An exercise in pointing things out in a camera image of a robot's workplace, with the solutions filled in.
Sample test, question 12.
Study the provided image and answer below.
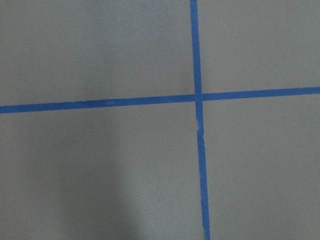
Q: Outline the blue tape line crosswise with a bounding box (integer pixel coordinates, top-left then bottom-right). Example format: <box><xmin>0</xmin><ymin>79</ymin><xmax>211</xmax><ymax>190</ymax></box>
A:
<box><xmin>0</xmin><ymin>87</ymin><xmax>320</xmax><ymax>114</ymax></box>

